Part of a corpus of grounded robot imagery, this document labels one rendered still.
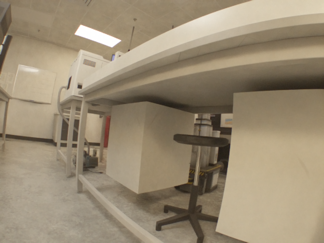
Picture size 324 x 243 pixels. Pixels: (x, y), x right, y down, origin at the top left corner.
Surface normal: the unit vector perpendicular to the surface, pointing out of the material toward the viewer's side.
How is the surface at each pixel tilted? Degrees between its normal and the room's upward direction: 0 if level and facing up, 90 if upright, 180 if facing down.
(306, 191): 90
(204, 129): 90
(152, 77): 90
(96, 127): 90
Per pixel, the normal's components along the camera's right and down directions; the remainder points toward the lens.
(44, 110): 0.69, 0.02
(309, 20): -0.72, -0.12
